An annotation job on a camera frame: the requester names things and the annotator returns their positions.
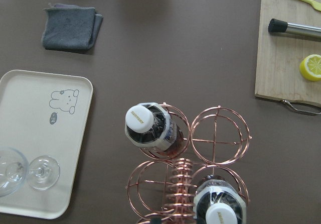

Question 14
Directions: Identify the tea bottle white cap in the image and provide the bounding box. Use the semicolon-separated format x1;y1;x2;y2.
124;102;187;159

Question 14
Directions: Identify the copper wire bottle basket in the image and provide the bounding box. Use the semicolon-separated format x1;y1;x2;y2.
126;103;251;223

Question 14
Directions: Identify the cream rabbit tray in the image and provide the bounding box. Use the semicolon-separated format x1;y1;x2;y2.
1;70;93;219

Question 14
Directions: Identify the bamboo cutting board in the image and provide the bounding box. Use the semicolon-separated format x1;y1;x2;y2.
254;0;320;107

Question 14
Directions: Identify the grey folded cloth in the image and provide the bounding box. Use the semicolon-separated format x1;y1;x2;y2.
42;4;103;51

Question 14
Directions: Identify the clear wine glass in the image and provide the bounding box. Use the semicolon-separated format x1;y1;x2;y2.
1;147;60;197

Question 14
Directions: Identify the steel muddler black tip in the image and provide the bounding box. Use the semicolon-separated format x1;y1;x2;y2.
268;19;320;38

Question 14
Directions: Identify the half lemon slice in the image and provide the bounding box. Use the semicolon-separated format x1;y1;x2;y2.
299;54;320;81

